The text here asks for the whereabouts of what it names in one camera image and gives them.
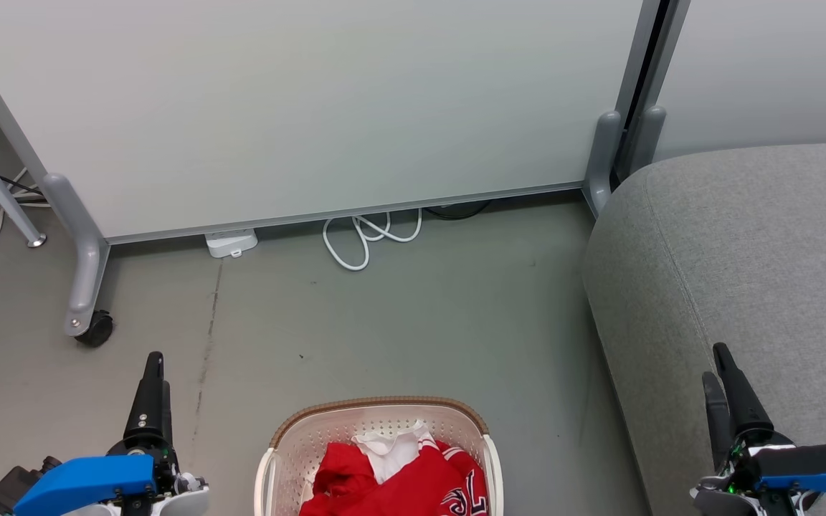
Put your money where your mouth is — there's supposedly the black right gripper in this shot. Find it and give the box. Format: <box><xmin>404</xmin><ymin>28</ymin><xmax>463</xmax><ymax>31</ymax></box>
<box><xmin>691</xmin><ymin>343</ymin><xmax>822</xmax><ymax>516</ymax></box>

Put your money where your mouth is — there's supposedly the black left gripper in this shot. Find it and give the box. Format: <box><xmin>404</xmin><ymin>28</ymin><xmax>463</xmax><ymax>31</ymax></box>
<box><xmin>105</xmin><ymin>351</ymin><xmax>210</xmax><ymax>516</ymax></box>

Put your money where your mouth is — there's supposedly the red basketball jersey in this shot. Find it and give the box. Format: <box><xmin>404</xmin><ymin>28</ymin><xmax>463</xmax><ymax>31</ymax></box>
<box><xmin>300</xmin><ymin>421</ymin><xmax>489</xmax><ymax>516</ymax></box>

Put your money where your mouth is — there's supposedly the grey fabric sofa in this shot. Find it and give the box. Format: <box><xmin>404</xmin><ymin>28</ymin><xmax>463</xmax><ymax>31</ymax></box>
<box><xmin>583</xmin><ymin>140</ymin><xmax>826</xmax><ymax>516</ymax></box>

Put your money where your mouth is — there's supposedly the black caster wheel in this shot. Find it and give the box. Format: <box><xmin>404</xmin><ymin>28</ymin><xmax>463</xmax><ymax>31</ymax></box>
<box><xmin>75</xmin><ymin>310</ymin><xmax>114</xmax><ymax>348</ymax></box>

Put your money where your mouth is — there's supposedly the grey partition leg with caster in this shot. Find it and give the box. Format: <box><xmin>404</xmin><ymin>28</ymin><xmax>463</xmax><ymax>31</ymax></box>
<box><xmin>42</xmin><ymin>172</ymin><xmax>111</xmax><ymax>338</ymax></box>

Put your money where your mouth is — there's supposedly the cream perforated laundry basket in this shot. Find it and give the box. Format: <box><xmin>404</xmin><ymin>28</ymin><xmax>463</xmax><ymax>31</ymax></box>
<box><xmin>254</xmin><ymin>396</ymin><xmax>505</xmax><ymax>516</ymax></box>

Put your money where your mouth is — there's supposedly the white power box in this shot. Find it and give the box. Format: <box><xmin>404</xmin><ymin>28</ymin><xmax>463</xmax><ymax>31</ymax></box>
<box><xmin>205</xmin><ymin>228</ymin><xmax>259</xmax><ymax>259</ymax></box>

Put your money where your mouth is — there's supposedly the large white partition panel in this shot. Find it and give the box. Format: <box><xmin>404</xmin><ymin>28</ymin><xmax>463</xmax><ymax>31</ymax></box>
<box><xmin>0</xmin><ymin>0</ymin><xmax>665</xmax><ymax>246</ymax></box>

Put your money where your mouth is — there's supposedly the narrow white partition panel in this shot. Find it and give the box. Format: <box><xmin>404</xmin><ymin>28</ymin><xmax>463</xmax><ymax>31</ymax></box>
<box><xmin>642</xmin><ymin>0</ymin><xmax>826</xmax><ymax>162</ymax></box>

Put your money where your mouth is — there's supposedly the white floor cable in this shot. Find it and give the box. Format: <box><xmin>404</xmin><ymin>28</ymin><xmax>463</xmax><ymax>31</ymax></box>
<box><xmin>0</xmin><ymin>168</ymin><xmax>48</xmax><ymax>277</ymax></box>

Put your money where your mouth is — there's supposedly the white coiled cable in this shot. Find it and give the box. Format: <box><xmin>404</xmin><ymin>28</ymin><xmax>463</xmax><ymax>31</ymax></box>
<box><xmin>322</xmin><ymin>208</ymin><xmax>424</xmax><ymax>272</ymax></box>

